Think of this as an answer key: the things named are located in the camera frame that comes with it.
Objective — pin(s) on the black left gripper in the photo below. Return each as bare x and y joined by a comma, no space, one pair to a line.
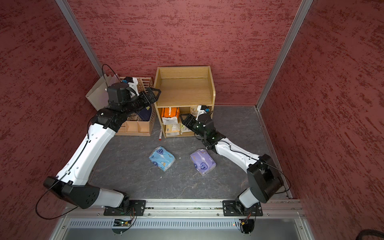
147,101

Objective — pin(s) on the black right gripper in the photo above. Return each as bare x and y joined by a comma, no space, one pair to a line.
190,120

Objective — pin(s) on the orange tissue pack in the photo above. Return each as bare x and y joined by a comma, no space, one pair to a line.
170,112

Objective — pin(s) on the purple tissue pack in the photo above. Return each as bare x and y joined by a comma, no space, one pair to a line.
203,162

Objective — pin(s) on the blue tissue pack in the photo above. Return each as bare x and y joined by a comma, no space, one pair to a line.
161,158

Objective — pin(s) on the beige tissue pack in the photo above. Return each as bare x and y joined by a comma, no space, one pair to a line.
194,110

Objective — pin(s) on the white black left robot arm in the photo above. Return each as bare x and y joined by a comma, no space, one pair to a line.
71,183

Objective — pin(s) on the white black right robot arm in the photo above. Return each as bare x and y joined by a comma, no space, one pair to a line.
264,177

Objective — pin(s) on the small green tissue pack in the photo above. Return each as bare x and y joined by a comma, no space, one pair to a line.
184,129

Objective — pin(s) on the yellow white tissue pack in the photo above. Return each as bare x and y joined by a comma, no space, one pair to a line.
172,126

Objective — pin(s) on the wooden shelf unit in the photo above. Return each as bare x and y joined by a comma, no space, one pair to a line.
184,87

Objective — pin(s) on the dark blue book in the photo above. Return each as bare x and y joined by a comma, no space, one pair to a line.
145,114

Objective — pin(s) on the wooden lattice file organizer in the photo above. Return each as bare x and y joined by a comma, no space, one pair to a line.
135,127

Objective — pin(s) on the red white marker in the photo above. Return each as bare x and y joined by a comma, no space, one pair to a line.
160,135

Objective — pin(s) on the beige paper folders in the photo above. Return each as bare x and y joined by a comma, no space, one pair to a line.
98,95

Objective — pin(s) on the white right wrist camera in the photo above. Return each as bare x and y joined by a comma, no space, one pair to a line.
202,109

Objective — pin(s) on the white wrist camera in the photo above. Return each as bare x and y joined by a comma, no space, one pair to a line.
202,109
133,84

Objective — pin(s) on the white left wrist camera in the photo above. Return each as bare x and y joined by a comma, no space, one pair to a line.
133,84

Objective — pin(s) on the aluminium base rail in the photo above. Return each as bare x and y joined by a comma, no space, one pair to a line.
199,214

